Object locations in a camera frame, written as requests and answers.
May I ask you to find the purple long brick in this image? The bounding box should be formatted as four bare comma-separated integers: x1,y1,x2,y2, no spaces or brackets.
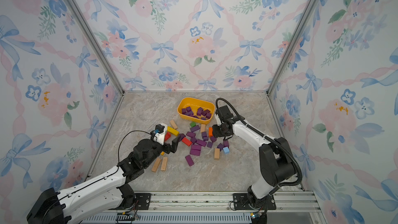
185,155,194,167
190,125,201,132
185,111,194,117

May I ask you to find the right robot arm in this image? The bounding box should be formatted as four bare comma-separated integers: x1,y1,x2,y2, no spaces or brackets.
212,105,303,209

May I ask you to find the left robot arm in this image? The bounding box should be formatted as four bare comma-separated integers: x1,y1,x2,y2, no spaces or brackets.
27,136,181,224

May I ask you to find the yellow plastic storage bin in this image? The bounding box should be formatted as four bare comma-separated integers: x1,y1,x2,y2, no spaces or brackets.
177,97,216,124

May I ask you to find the red bridge brick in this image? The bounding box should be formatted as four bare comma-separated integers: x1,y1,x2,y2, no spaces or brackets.
164,132,171,142

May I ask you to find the yellow long brick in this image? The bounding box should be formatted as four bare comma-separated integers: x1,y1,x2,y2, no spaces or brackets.
167,127,179,136

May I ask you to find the red flat brick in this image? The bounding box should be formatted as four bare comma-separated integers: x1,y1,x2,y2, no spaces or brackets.
181,138,192,147

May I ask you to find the natural wood long brick left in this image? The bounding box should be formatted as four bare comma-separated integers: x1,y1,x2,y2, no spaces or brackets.
151,157,162,172

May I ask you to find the natural wood long brick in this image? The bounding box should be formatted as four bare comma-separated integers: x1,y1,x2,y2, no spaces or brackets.
161,157,168,171
151,157,162,172

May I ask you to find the orange brick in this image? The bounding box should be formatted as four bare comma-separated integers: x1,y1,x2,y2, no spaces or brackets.
208,127,213,137

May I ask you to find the natural wood brick top left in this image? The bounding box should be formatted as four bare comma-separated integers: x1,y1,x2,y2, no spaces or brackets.
170,120,178,130

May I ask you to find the purple long brick bottom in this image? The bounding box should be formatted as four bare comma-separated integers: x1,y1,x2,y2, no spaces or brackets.
185,155,194,167

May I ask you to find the purple large block centre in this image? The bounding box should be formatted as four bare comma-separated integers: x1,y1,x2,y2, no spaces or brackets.
190,144,202,156

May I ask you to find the purple long brick top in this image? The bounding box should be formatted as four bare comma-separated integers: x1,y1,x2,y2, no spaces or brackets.
190,125,201,132

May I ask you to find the natural wood brick top centre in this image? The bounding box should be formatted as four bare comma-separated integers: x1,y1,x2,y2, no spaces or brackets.
200,124,206,132

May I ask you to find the purple brick centre slanted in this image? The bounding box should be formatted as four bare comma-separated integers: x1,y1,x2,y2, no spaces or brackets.
197,140,207,147

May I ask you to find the light blue cube brick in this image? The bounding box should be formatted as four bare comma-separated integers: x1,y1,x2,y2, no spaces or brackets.
223,147,230,154

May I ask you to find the natural wood brick right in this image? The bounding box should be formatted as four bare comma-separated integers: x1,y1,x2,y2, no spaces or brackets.
214,148,220,160

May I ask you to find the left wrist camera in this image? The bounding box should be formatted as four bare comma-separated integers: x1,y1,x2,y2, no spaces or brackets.
151,123,167,145

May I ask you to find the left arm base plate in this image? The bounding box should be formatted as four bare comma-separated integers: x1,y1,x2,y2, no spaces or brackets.
106,192,152,211

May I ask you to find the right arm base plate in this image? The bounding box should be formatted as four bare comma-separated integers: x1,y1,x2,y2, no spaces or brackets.
232,193,276,211

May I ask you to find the aluminium mounting rail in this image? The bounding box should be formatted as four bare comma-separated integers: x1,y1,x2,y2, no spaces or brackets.
58,189,324,224

